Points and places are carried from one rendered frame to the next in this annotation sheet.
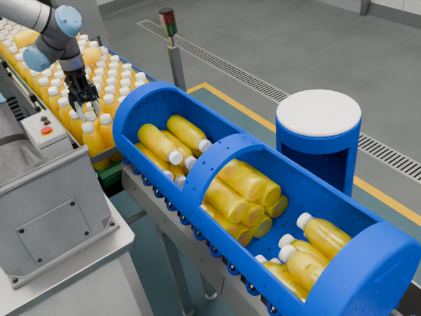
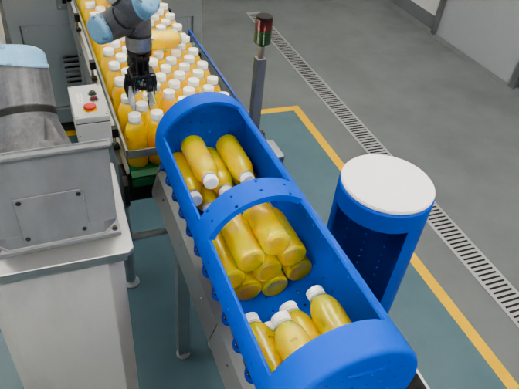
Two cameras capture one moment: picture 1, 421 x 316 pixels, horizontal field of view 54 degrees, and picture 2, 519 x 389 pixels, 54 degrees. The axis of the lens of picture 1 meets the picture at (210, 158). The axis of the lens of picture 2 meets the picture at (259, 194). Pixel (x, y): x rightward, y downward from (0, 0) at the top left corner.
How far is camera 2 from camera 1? 0.15 m
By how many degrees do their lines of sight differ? 3
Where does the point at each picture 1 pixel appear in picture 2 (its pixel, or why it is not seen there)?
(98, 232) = (97, 231)
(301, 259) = (290, 330)
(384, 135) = (479, 234)
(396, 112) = (504, 213)
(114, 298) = (94, 305)
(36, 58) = (100, 29)
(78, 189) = (89, 180)
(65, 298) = (42, 287)
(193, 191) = (210, 223)
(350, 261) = (330, 346)
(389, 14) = not seen: outside the picture
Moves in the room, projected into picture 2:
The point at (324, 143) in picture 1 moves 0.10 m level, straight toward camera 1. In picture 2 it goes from (379, 220) to (368, 241)
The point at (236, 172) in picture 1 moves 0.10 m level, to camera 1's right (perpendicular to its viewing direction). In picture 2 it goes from (262, 218) to (307, 226)
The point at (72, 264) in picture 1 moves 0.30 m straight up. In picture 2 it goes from (59, 255) to (29, 127)
